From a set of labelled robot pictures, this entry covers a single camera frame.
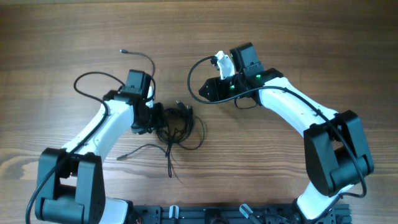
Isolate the black usb cable bundle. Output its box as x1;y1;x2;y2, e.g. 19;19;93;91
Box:
116;49;206;179

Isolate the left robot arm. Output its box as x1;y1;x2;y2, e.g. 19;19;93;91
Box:
25;70;164;223

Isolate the right camera cable black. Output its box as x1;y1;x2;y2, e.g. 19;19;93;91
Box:
187;55;368;218

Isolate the camera cable black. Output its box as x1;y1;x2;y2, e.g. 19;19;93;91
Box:
187;55;368;218
25;72;125;224

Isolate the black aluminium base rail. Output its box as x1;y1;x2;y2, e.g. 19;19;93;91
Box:
124;203;352;224

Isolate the left camera cable black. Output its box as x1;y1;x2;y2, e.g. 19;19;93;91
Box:
25;72;125;224

